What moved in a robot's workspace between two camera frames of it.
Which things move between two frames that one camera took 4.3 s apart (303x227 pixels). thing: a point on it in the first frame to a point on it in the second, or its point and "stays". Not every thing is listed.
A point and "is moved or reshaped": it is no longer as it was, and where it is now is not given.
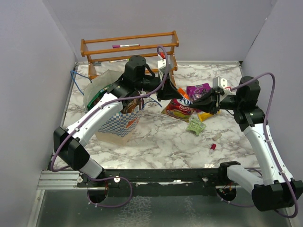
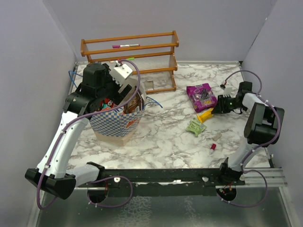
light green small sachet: [195, 126] stays
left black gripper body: [150, 83] to [111, 85]
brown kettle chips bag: [134, 105] stays
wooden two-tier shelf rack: [103, 55] stays
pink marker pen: [125, 45] stays
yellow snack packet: [203, 116] stays
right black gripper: [208, 102] to [220, 107]
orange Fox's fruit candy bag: [180, 108] is moved or reshaped
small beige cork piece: [216, 137] stays
